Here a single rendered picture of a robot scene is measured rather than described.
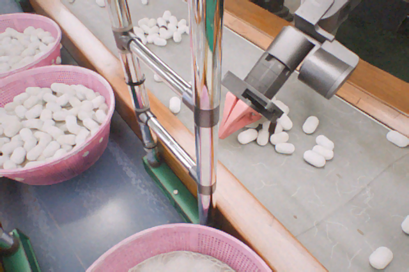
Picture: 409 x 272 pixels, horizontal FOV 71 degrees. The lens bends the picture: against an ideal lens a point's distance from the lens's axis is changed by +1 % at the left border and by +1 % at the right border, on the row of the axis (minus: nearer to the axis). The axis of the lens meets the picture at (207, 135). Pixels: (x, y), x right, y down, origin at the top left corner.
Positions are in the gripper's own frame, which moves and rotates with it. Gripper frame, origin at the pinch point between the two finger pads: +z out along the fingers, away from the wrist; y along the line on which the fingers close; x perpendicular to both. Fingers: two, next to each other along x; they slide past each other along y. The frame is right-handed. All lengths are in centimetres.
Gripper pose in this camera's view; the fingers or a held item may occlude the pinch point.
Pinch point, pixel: (222, 134)
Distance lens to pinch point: 48.8
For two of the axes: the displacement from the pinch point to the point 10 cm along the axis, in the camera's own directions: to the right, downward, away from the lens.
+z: -5.9, 7.8, 1.9
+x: 5.1, 1.8, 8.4
